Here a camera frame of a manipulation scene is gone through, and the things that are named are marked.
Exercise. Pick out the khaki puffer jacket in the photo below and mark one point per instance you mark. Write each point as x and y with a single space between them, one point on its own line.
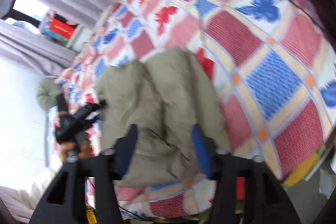
164 97

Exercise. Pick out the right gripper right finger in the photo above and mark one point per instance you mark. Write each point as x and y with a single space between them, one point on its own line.
246 192

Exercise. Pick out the round green pleated cushion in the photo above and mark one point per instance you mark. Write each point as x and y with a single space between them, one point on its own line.
47 92

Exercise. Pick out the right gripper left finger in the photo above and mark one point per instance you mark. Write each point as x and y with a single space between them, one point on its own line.
64 200

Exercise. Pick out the red box on windowsill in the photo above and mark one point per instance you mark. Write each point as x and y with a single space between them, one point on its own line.
62 29

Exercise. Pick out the leaf patterned patchwork quilt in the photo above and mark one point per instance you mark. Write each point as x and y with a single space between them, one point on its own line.
269 60

